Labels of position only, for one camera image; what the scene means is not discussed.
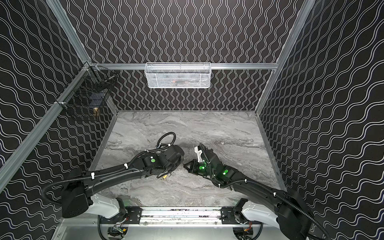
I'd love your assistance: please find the black wire wall basket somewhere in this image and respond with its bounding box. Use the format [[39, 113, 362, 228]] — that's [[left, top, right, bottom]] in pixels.
[[58, 65, 118, 122]]

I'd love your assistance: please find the brass object in black basket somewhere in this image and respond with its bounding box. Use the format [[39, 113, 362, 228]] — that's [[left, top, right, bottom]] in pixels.
[[93, 108, 100, 119]]

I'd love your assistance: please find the white mesh wall basket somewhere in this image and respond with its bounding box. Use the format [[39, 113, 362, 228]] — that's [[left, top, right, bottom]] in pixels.
[[145, 62, 212, 89]]

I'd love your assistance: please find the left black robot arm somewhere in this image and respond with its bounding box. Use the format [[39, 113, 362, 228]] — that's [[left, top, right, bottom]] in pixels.
[[41, 132, 185, 219]]

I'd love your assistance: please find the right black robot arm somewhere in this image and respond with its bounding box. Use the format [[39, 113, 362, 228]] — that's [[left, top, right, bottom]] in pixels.
[[184, 144, 331, 240]]

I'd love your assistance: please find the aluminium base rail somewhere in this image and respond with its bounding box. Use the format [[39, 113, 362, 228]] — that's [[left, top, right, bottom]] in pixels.
[[61, 205, 302, 227]]

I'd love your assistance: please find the red item in white basket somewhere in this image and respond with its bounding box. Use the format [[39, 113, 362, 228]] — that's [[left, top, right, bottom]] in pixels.
[[171, 79, 190, 86]]

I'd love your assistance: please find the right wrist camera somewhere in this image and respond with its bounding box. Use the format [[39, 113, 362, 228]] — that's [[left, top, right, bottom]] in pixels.
[[194, 146, 203, 163]]

